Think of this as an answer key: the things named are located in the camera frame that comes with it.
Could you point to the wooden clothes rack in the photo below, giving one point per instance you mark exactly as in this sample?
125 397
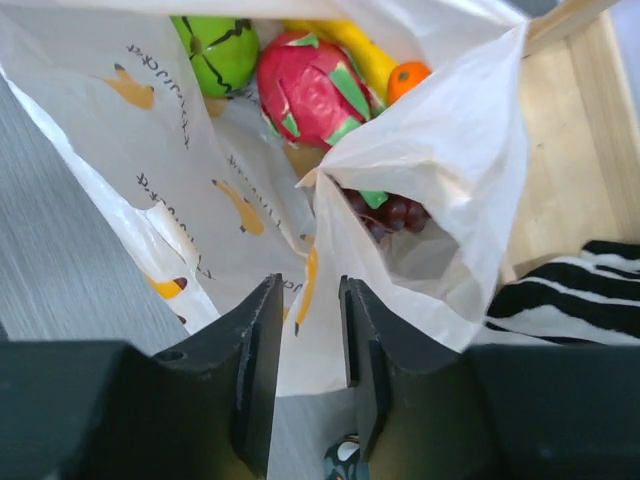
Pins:
583 177

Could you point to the fake purple grapes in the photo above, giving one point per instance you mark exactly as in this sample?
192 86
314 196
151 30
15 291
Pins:
384 213

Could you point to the fake green apple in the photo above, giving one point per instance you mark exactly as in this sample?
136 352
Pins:
223 51

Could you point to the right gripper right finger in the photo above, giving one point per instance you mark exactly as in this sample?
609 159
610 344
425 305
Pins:
491 412

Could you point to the banana print plastic bag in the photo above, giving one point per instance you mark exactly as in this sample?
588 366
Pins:
208 194

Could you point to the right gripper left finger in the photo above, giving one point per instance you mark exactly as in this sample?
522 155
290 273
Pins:
201 409

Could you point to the fake red dragon fruit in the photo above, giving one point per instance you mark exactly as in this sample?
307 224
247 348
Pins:
309 91

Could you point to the orange camouflage garment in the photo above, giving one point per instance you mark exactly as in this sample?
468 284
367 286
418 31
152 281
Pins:
342 461

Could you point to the black white zebra garment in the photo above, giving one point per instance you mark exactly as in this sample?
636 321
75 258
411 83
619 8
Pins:
590 298

